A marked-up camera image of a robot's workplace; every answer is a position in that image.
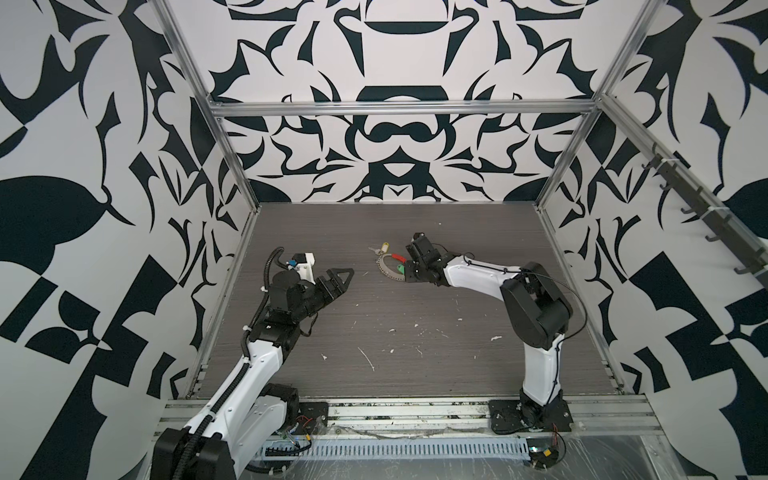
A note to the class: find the aluminium frame crossbar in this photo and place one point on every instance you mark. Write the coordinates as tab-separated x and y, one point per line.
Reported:
400	107

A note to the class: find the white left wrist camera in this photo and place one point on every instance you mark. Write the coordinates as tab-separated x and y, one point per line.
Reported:
303	264

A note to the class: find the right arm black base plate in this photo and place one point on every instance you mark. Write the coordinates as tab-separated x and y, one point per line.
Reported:
525	415

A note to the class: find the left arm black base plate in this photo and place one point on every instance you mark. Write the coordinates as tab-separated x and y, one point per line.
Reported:
312	416

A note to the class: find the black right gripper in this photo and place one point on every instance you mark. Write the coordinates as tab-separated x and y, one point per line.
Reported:
408	272

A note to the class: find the black wall hook rail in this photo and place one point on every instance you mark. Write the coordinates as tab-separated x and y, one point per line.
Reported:
702	204

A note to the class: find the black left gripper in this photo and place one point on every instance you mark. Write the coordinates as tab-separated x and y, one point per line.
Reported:
334	286

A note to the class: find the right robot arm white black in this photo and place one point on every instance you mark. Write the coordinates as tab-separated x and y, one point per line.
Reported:
538	310

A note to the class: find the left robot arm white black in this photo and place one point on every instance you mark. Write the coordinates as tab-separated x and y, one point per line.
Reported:
224	437

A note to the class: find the white slotted cable duct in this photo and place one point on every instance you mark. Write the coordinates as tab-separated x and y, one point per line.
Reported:
405	449

